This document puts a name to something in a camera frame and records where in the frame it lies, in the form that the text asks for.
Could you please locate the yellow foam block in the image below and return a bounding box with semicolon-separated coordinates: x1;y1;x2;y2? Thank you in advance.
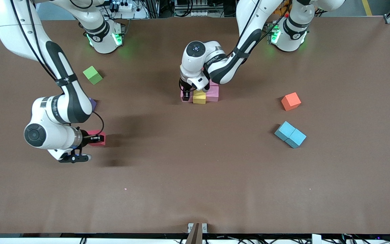
193;89;207;104

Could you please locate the red foam block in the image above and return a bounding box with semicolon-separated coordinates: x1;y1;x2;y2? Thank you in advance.
87;130;106;147

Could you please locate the green foam block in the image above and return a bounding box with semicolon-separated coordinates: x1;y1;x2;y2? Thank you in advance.
83;66;103;85

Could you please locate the orange foam block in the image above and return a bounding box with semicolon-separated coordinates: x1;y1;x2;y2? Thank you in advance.
281;92;302;111

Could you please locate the white power strip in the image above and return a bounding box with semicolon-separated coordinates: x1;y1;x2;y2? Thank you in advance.
109;2;133;11

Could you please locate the silver metal bracket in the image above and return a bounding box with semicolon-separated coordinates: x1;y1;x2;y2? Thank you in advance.
188;223;208;233

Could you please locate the blue foam block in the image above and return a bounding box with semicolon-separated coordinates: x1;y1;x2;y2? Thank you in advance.
275;121;296;140
285;128;307;148

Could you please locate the white rack device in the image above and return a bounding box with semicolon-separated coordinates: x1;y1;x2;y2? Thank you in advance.
174;0;210;17

